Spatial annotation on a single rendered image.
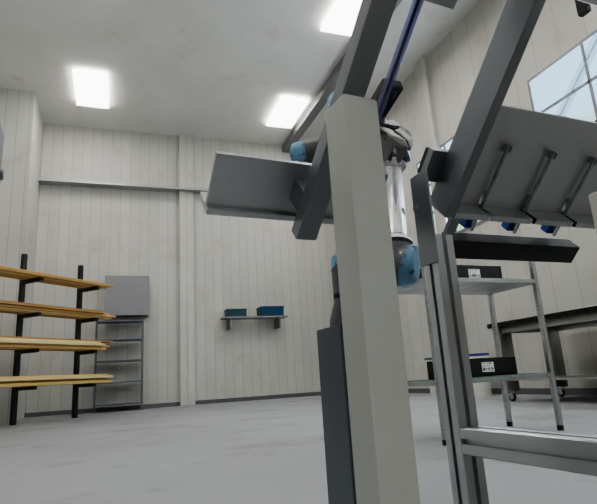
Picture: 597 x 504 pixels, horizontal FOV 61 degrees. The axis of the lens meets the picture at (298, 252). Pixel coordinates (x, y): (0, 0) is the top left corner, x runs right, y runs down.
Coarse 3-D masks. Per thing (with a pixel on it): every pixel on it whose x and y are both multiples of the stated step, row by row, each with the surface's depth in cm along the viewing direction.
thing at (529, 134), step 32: (512, 128) 91; (544, 128) 93; (576, 128) 96; (480, 160) 93; (512, 160) 95; (544, 160) 98; (576, 160) 100; (480, 192) 97; (512, 192) 99; (544, 192) 102
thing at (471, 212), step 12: (456, 216) 93; (468, 216) 94; (480, 216) 95; (492, 216) 96; (504, 216) 97; (516, 216) 98; (528, 216) 100; (540, 216) 102; (552, 216) 104; (564, 216) 105; (576, 216) 107; (588, 216) 109
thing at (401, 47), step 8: (416, 0) 82; (416, 8) 82; (408, 16) 83; (416, 16) 83; (408, 24) 83; (408, 32) 84; (400, 40) 85; (408, 40) 85; (400, 48) 85; (400, 56) 86; (392, 64) 87; (400, 64) 87; (392, 72) 87; (392, 80) 88; (384, 88) 89; (384, 96) 89; (384, 104) 90
